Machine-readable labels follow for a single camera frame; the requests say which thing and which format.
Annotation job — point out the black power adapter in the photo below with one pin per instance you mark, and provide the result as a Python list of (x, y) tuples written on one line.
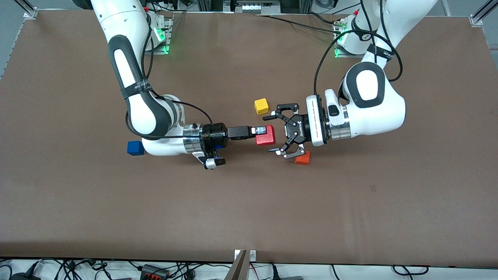
[(25, 277)]

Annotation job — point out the brown slanted post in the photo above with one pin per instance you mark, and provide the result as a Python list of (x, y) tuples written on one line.
[(238, 270)]

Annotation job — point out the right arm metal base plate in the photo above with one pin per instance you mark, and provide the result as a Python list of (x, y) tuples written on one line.
[(168, 39)]

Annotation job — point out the black box with orange levers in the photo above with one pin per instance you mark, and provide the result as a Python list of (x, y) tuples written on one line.
[(149, 270)]

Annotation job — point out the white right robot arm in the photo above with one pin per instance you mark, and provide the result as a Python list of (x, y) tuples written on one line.
[(116, 19)]

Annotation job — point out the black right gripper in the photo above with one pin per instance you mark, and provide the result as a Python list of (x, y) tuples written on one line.
[(216, 133)]

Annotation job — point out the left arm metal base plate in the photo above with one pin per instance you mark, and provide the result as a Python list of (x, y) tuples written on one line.
[(342, 55)]

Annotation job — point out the white round adapter plate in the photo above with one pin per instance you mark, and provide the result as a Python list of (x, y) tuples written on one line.
[(314, 120)]

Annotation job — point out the red wooden cube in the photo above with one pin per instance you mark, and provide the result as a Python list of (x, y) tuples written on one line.
[(266, 139)]

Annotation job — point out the orange wooden cube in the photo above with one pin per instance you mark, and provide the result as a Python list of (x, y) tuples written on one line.
[(303, 160)]

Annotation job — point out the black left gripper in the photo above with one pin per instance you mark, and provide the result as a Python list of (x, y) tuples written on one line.
[(300, 130)]

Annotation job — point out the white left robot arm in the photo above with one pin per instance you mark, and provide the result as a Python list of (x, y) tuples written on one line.
[(373, 116)]

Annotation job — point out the small white bracket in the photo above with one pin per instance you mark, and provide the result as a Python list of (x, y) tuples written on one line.
[(253, 255)]

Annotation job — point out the aluminium corner profile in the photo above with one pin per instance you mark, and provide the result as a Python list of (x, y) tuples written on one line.
[(482, 13), (29, 9)]

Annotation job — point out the blue wooden cube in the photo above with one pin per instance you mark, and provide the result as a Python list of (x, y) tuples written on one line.
[(135, 148)]

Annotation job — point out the grey terminal block device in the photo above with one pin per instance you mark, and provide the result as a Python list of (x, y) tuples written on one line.
[(256, 7)]

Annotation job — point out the yellow wooden cube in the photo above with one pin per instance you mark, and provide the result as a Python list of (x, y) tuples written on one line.
[(261, 107)]

